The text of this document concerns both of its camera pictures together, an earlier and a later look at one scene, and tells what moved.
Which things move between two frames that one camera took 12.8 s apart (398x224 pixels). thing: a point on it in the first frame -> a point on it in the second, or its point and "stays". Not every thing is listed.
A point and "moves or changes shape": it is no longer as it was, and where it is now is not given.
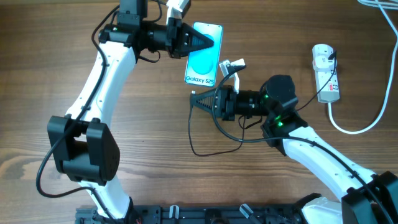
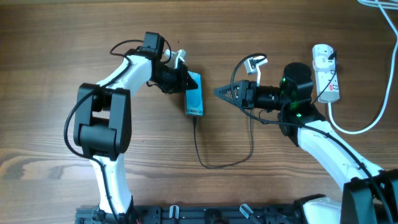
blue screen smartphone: (203, 65) moves or changes shape
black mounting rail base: (198, 214) stays
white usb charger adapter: (324, 62) stays
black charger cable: (245, 126) -> (252, 145)
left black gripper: (176, 38) -> (183, 76)
